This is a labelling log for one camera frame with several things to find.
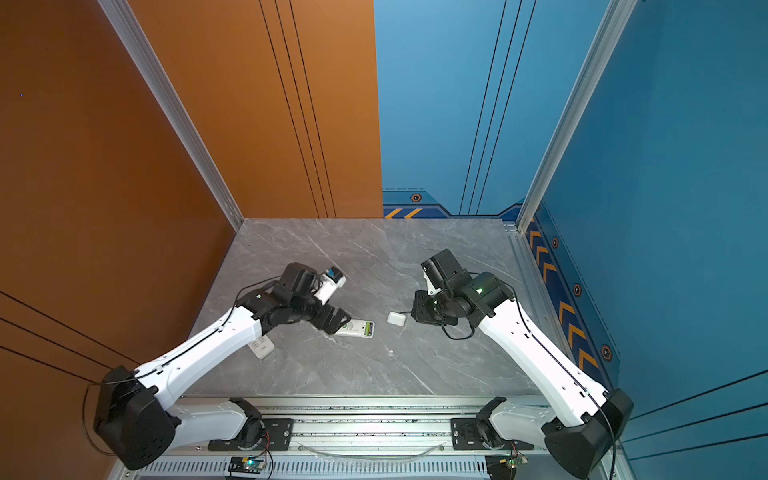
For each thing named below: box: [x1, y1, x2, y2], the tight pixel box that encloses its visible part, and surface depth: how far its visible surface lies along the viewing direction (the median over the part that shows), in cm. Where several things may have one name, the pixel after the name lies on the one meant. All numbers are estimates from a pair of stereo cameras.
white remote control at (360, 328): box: [334, 319, 375, 339], surface depth 93 cm
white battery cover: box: [387, 311, 407, 327], surface depth 96 cm
